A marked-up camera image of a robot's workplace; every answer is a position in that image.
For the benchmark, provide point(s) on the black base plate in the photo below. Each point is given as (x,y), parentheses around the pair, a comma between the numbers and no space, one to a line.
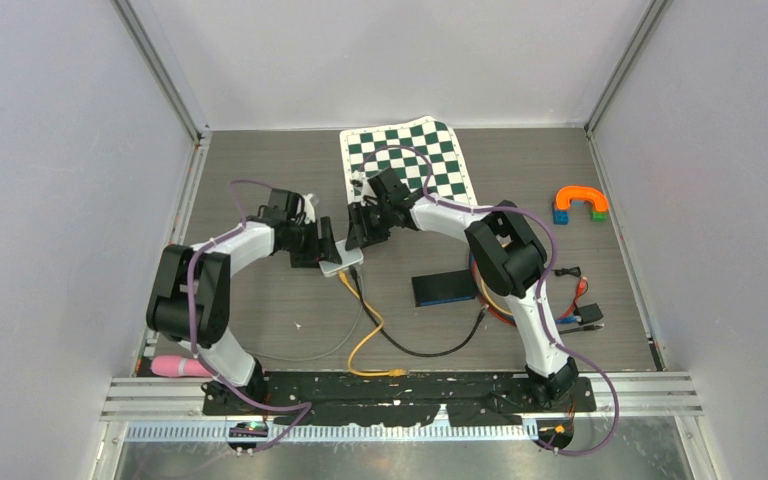
(468,398)

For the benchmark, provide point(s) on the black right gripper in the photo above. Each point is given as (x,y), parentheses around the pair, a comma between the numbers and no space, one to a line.
(359,234)

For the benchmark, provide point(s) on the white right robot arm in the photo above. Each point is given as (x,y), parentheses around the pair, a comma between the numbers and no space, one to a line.
(508,254)

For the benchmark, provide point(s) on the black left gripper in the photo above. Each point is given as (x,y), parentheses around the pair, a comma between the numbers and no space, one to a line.
(324,247)

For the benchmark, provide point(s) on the orange arch toy block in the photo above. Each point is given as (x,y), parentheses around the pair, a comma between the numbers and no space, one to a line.
(567,195)

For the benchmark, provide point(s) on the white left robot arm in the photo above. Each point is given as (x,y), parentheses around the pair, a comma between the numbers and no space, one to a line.
(189,303)

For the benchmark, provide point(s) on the black network switch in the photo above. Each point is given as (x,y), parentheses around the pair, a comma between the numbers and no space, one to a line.
(443,288)

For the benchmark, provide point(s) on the blue toy block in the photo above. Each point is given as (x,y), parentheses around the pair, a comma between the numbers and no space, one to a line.
(560,214)

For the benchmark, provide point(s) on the small white grey hub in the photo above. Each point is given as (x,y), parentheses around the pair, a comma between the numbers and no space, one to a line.
(347,258)

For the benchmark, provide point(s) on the green white chessboard mat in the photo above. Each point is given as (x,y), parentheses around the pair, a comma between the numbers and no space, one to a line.
(423,152)

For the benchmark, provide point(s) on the pink marker pen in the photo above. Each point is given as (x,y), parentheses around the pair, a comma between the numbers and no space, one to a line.
(175,366)

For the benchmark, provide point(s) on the green toy block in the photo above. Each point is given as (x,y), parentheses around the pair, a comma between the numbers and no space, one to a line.
(599,216)

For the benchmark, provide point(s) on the black power adapter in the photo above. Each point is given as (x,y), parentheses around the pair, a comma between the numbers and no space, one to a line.
(588,314)

